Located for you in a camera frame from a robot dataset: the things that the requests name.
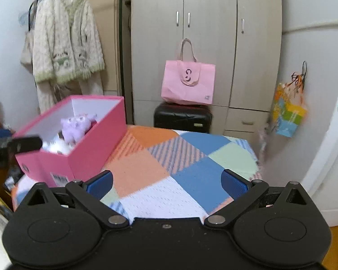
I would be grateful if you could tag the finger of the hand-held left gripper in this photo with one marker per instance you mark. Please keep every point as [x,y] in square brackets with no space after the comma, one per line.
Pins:
[25,144]
[0,134]

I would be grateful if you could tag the beige wooden wardrobe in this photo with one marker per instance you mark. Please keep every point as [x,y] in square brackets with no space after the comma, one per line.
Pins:
[157,47]

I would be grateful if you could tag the cream knitted cardigan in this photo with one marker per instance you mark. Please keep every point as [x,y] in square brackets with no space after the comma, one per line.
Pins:
[62,33]

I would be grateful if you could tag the clear plastic bag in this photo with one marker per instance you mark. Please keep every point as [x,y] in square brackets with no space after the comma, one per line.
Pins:
[263,143]

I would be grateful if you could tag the white plush toy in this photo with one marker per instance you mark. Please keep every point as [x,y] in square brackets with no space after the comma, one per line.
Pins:
[56,146]

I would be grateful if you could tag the white refrigerator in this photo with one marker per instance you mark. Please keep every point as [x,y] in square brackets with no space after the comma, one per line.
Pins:
[298,47]

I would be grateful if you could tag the colourful gift bag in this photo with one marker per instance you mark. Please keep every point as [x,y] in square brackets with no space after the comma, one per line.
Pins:
[290,115]

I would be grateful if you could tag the pink tote bag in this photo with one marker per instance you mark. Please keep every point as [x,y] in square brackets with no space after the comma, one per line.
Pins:
[186,90]

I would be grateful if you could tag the purple plush toy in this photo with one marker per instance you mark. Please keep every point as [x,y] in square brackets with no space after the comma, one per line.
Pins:
[73,129]

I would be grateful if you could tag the patchwork tablecloth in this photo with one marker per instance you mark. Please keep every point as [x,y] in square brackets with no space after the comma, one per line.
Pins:
[157,168]

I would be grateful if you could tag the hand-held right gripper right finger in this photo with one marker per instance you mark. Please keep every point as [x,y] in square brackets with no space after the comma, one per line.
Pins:
[233,185]

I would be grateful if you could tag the pink cardboard box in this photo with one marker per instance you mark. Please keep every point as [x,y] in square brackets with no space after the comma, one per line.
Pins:
[95,140]

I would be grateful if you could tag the black clothes rack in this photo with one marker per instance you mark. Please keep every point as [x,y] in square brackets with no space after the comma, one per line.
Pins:
[30,19]

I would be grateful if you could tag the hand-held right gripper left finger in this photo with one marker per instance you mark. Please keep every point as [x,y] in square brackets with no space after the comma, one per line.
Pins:
[100,185]

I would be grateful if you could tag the beige canvas tote bag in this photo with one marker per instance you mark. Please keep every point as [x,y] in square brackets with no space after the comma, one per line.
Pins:
[26,53]

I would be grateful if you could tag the black suitcase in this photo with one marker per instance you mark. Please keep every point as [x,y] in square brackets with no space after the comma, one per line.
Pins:
[180,118]

